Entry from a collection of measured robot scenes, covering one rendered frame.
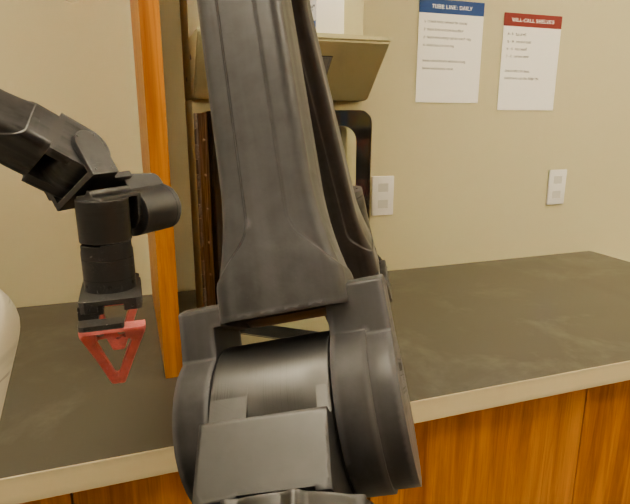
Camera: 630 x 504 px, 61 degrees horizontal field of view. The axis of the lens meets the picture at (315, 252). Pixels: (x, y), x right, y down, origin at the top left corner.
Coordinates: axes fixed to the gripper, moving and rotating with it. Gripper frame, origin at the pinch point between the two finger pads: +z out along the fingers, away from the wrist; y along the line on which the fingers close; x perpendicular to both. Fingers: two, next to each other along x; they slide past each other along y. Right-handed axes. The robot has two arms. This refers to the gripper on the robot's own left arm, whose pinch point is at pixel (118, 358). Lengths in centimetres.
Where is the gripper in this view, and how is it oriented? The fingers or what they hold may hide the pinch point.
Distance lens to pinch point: 70.2
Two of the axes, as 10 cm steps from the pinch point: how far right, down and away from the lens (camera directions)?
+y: -3.3, -2.3, 9.2
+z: 0.1, 9.7, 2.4
